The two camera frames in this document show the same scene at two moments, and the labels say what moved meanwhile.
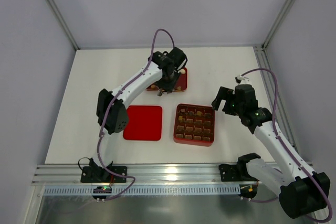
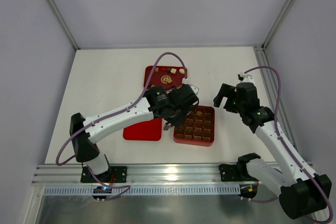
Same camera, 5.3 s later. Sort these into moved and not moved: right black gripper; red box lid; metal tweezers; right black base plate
Moved: metal tweezers
Not moved: right black gripper; red box lid; right black base plate
